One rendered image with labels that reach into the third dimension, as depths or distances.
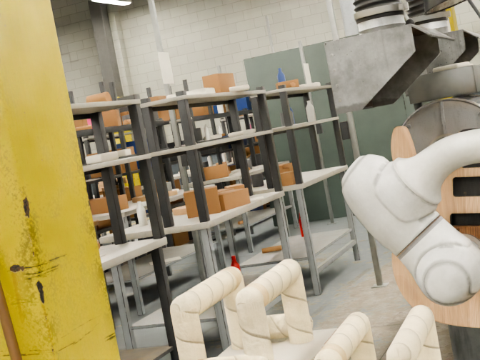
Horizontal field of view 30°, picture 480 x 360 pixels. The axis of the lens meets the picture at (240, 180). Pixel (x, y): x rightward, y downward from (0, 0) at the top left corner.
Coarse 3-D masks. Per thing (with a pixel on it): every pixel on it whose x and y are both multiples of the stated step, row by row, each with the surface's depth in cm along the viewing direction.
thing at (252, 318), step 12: (240, 312) 101; (252, 312) 100; (264, 312) 101; (240, 324) 101; (252, 324) 100; (264, 324) 101; (252, 336) 100; (264, 336) 101; (252, 348) 100; (264, 348) 101
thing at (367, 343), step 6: (366, 336) 114; (372, 336) 115; (366, 342) 114; (372, 342) 115; (360, 348) 114; (366, 348) 114; (372, 348) 114; (354, 354) 114; (360, 354) 114; (366, 354) 114; (372, 354) 114
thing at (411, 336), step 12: (420, 312) 109; (432, 312) 112; (408, 324) 104; (420, 324) 105; (396, 336) 100; (408, 336) 99; (420, 336) 101; (396, 348) 96; (408, 348) 96; (420, 348) 100
